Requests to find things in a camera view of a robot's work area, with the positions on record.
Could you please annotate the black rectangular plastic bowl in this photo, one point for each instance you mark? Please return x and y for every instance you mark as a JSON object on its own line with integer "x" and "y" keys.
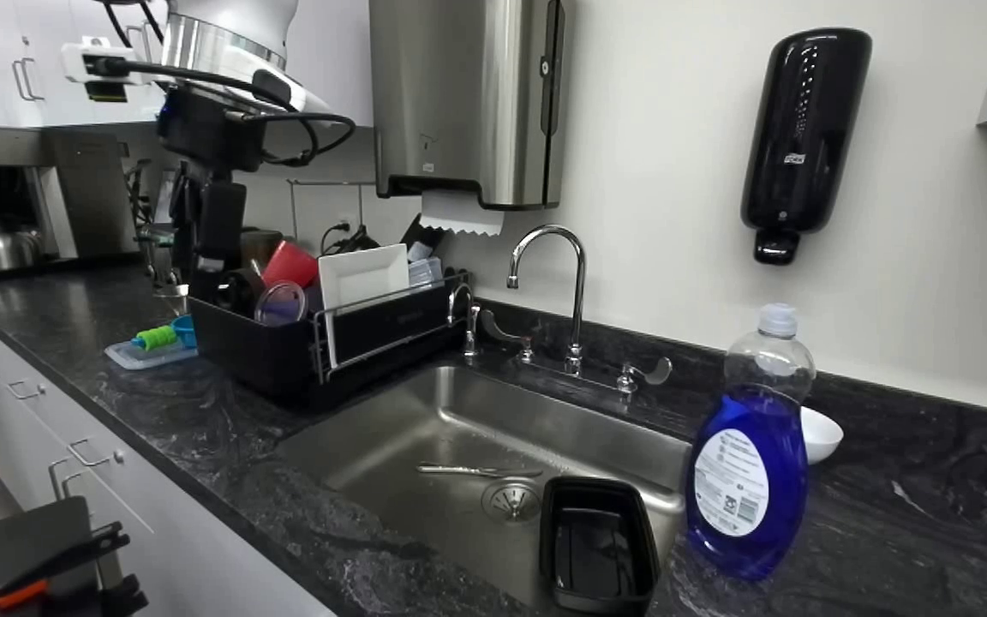
{"x": 598, "y": 549}

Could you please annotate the small white bowl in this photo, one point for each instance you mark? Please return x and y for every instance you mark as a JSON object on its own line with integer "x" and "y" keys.
{"x": 825, "y": 434}

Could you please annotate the black wall soap dispenser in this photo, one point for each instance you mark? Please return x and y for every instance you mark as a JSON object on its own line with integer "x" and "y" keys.
{"x": 803, "y": 124}

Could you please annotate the white paper towel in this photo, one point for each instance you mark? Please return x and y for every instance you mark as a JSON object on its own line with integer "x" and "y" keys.
{"x": 459, "y": 214}

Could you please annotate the stainless steel coffee machine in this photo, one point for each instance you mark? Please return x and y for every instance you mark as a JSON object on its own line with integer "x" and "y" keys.
{"x": 69, "y": 193}

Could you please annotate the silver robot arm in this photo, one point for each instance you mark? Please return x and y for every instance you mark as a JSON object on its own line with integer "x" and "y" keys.
{"x": 231, "y": 36}

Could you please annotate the blue dish soap bottle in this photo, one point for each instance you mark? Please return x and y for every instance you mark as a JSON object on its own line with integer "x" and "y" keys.
{"x": 746, "y": 481}

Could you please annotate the red plastic cup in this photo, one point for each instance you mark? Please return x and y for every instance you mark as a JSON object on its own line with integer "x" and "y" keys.
{"x": 290, "y": 263}

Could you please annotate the chrome gooseneck faucet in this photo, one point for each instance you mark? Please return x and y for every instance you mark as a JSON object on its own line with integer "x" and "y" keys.
{"x": 576, "y": 295}

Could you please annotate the steel kettle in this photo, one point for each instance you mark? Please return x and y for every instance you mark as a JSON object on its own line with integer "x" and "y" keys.
{"x": 1, "y": 246}

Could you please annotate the steel paper towel dispenser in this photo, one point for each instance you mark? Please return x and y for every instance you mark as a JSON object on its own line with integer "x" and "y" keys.
{"x": 459, "y": 89}

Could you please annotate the clear bluish cup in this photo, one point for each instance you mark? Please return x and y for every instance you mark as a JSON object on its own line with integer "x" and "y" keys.
{"x": 279, "y": 305}

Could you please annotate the black dish drying rack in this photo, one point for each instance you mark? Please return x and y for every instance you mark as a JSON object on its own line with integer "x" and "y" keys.
{"x": 274, "y": 353}

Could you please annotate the black tool with orange tip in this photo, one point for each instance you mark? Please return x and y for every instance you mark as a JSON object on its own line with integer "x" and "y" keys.
{"x": 48, "y": 567}

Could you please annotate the white lower drawer cabinet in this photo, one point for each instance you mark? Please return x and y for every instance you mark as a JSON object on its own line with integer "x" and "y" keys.
{"x": 119, "y": 492}

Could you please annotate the green dish brush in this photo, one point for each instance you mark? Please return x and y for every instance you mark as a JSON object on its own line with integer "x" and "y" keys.
{"x": 156, "y": 338}

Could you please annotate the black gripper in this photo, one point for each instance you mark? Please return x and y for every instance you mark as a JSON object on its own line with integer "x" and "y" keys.
{"x": 215, "y": 124}

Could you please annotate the round metal sink drain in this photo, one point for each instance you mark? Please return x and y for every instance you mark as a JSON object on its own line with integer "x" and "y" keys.
{"x": 512, "y": 497}

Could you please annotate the stainless steel sink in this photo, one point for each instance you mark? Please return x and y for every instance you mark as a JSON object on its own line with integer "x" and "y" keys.
{"x": 435, "y": 434}

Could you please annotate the white plate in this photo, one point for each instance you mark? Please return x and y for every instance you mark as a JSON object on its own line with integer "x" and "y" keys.
{"x": 360, "y": 275}

